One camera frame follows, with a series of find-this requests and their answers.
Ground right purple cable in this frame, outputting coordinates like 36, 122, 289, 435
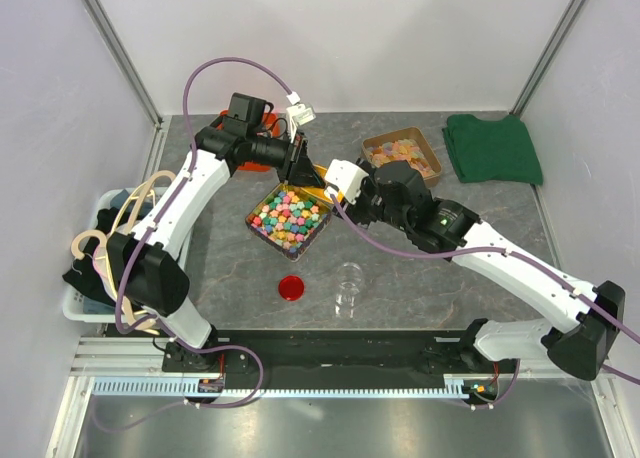
329, 192, 640, 379

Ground orange candy box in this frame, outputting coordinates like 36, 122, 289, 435
218, 108, 279, 172

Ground star candy tin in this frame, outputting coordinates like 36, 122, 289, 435
245, 184, 332, 262

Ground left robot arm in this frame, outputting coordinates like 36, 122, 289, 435
106, 93, 324, 371

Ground clear glass jar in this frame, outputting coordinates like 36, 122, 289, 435
335, 262, 363, 318

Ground brown gummy candy box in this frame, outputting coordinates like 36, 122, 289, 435
362, 127, 442, 188

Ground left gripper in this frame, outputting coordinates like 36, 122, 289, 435
248, 129, 326, 190

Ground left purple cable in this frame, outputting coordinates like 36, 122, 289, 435
89, 56, 301, 432

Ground beige clothes hanger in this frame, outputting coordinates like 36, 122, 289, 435
69, 170, 179, 335

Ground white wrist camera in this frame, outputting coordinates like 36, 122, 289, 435
285, 91, 316, 142
324, 159, 369, 205

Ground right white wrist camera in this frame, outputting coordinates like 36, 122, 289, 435
324, 159, 369, 205

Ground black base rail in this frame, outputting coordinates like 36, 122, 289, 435
163, 330, 516, 375

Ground white laundry basket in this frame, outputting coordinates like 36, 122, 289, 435
62, 189, 193, 324

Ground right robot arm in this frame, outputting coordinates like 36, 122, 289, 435
325, 160, 625, 381

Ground green folded cloth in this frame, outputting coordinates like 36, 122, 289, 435
442, 114, 543, 186

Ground white cable duct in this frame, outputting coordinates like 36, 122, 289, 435
92, 377, 495, 399

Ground purple cable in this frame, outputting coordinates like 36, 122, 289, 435
329, 192, 640, 379
89, 56, 301, 432

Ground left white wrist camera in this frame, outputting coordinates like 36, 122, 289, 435
285, 91, 316, 142

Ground red jar lid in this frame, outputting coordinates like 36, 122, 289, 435
278, 275, 305, 301

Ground yellow plastic scoop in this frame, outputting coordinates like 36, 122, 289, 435
307, 165, 332, 204

